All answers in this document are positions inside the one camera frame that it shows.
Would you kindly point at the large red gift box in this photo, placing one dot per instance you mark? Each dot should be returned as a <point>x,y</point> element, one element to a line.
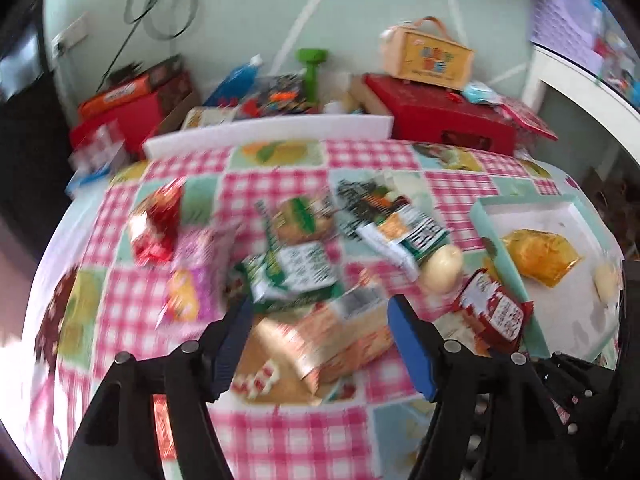
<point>430,115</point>

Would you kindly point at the white wall socket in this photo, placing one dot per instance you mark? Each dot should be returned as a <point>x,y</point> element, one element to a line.
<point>70,35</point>

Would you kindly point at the clear cookie packet green edge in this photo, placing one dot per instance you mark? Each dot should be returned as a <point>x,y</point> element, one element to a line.
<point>300,215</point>

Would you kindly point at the yellow white snack box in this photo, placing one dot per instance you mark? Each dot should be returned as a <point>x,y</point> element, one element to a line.
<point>207,117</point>

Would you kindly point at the clear plastic box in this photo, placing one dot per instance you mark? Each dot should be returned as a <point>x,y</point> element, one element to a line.
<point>100,147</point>

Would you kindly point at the orange yellow snack packet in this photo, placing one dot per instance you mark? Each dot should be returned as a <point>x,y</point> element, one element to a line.
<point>540,255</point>

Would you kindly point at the white foam board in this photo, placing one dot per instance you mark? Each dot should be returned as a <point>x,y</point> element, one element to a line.
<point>270,130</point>

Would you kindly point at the green dumbbell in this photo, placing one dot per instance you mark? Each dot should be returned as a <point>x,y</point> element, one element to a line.
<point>311,75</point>

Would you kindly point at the red patterned bag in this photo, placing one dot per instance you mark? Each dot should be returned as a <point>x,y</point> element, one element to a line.
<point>525,120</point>

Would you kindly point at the orange flat box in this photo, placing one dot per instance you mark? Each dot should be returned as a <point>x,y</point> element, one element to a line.
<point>115,95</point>

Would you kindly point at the small red snack packet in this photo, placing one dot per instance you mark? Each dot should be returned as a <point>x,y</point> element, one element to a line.
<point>492,310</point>

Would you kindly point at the pink swiss roll packet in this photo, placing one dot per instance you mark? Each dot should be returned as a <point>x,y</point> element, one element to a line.
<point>195,270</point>

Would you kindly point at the dark colourful snack bag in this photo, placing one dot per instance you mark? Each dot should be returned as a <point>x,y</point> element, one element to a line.
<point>275,95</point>

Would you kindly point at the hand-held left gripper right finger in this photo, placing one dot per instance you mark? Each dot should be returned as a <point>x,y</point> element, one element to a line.
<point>410,345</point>

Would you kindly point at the light blue packet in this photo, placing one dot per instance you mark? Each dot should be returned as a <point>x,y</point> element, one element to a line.
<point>480,94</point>

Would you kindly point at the green white snack packet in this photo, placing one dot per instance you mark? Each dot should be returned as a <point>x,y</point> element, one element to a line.
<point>405,235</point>
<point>292,272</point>

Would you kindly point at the white side table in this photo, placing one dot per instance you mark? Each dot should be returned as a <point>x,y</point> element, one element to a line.
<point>560,70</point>

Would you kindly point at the black cabinet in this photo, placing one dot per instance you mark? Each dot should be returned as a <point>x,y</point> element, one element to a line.
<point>30,135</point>

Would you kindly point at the plain red box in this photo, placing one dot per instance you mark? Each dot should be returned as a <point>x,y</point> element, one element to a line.
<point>140,120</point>

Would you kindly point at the blue plastic bottle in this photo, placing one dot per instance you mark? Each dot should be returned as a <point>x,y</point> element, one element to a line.
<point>232,82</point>

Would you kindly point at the large red snack packet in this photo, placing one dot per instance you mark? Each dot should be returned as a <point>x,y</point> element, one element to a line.
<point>152,225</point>

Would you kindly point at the pink checked tablecloth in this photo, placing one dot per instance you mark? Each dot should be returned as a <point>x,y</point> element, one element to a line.
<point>125,300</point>

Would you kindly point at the round cream bun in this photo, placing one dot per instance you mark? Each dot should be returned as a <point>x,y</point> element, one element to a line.
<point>442,267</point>

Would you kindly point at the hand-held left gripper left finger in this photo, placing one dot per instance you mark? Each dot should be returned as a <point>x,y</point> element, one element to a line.
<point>235,340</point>

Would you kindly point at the teal cardboard tray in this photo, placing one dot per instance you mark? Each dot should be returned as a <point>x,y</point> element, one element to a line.
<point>550,215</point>

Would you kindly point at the brown cardboard box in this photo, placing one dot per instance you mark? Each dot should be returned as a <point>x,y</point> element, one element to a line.
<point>182,110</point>

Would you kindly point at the purple plastic basket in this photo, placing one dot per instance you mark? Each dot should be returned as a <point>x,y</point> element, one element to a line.
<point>565,20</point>

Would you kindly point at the gold orange snack packet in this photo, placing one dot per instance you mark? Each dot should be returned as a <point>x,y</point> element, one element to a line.
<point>310,345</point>

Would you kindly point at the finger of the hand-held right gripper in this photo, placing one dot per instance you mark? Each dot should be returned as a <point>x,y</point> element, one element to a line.
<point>575,390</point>
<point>627,310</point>

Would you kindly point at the yellow handbag shaped box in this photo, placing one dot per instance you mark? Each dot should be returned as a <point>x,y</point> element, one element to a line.
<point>430,60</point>

